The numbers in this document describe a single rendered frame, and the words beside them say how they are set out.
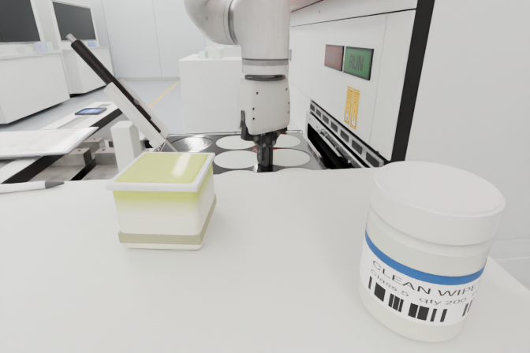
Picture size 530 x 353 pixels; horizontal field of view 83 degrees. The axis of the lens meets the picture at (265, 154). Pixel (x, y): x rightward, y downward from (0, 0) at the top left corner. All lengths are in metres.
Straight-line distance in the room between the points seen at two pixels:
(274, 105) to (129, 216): 0.35
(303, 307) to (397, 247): 0.08
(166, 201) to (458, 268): 0.20
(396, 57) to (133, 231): 0.37
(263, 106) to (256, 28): 0.13
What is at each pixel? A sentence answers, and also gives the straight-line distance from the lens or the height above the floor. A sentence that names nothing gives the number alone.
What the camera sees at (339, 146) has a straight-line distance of 0.61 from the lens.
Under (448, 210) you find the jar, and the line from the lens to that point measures 0.18.
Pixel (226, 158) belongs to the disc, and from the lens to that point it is 0.64.
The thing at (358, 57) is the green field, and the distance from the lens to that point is 0.56.
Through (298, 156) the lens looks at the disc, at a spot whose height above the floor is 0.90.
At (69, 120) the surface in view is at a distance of 0.82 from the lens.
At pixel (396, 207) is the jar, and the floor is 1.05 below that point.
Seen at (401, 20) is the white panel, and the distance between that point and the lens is 0.45.
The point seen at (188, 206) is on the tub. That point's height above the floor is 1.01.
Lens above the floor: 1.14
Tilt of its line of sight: 22 degrees down
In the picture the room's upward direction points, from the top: straight up
